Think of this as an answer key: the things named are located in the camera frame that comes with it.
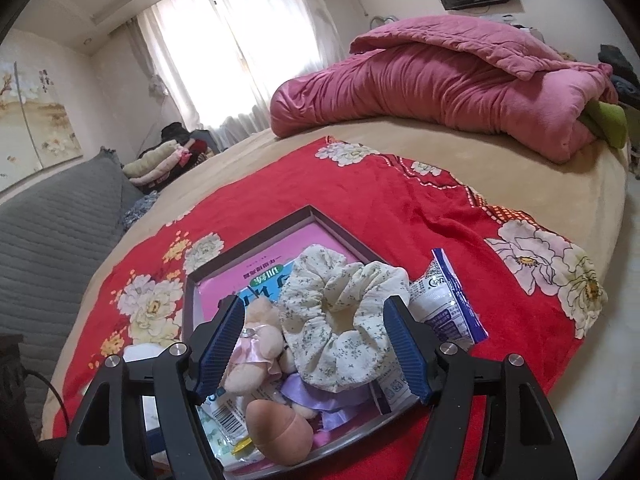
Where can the red floral blanket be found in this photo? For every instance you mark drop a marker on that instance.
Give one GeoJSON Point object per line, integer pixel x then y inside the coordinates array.
{"type": "Point", "coordinates": [537, 292]}

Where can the white window curtain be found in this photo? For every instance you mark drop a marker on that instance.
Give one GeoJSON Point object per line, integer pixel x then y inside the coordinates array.
{"type": "Point", "coordinates": [222, 60]}

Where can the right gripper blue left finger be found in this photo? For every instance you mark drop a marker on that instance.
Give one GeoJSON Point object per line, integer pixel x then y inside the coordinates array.
{"type": "Point", "coordinates": [213, 343]}

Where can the blue white tissue pack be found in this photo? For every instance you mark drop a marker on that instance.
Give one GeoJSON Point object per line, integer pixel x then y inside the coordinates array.
{"type": "Point", "coordinates": [438, 300]}

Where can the white rolled towel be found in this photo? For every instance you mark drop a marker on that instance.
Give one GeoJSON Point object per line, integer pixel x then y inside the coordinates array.
{"type": "Point", "coordinates": [154, 438]}

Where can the pink rolled quilt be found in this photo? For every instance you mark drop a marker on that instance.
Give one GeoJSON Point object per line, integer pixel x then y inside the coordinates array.
{"type": "Point", "coordinates": [464, 73]}

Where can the blue patterned cloth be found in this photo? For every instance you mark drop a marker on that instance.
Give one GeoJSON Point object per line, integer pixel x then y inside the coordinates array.
{"type": "Point", "coordinates": [138, 210]}

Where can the grey quilted headboard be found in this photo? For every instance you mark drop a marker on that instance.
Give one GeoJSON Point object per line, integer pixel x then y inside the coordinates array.
{"type": "Point", "coordinates": [54, 236]}

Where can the green cloth under quilt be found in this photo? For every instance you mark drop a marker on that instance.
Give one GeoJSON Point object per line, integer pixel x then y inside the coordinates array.
{"type": "Point", "coordinates": [606, 121]}

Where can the dark tray with pink book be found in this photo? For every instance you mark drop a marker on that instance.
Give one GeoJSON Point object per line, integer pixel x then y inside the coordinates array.
{"type": "Point", "coordinates": [260, 266]}

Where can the stack of folded blankets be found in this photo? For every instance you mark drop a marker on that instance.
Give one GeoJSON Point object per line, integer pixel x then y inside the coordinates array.
{"type": "Point", "coordinates": [160, 166]}

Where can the floral cream scrunchie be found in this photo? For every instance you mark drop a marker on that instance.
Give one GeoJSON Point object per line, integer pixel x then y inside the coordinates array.
{"type": "Point", "coordinates": [331, 313]}

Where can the pink makeup sponge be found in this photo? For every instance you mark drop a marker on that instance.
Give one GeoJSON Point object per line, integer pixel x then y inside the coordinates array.
{"type": "Point", "coordinates": [279, 433]}

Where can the dark clothes pile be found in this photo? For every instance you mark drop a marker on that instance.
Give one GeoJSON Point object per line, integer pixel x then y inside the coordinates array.
{"type": "Point", "coordinates": [625, 80]}

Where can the wall painting panels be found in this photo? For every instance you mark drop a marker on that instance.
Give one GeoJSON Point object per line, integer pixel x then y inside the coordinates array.
{"type": "Point", "coordinates": [36, 132]}

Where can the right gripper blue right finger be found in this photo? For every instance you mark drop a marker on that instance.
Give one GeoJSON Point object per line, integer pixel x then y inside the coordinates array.
{"type": "Point", "coordinates": [415, 346]}

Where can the white plush bear toy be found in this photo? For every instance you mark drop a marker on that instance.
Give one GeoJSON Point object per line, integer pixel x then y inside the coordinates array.
{"type": "Point", "coordinates": [261, 353]}

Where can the yellow white tissue pack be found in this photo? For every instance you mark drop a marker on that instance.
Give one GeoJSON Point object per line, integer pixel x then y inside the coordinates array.
{"type": "Point", "coordinates": [223, 421]}

